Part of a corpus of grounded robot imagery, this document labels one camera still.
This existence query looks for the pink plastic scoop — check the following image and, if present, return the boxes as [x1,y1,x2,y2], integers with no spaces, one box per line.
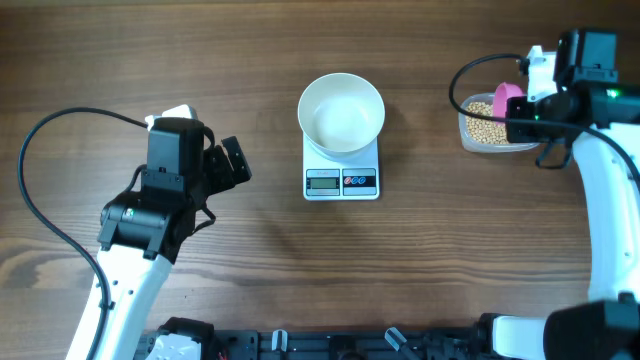
[493,82,524,118]

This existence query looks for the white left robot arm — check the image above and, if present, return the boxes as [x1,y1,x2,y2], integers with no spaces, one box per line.
[67,117,251,359]

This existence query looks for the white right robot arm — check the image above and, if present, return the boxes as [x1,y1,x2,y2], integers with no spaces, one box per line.
[487,82,639,359]

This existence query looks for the white digital kitchen scale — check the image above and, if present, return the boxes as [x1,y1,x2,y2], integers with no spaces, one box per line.
[302,136,381,201]

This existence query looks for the white bowl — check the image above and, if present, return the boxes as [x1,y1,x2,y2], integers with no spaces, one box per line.
[297,73,386,157]

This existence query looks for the pile of soybeans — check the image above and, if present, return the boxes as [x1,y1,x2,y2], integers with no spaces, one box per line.
[465,102,508,145]

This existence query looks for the clear plastic container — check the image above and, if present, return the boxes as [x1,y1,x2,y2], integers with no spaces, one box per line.
[459,93,538,153]

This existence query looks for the black right camera cable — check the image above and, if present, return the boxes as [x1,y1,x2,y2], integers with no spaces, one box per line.
[447,53,640,194]

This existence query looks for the black camera cable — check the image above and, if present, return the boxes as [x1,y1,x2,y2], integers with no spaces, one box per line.
[447,53,640,194]
[17,107,150,360]

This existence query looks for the black left camera cable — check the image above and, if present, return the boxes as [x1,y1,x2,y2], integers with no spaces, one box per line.
[17,107,150,360]

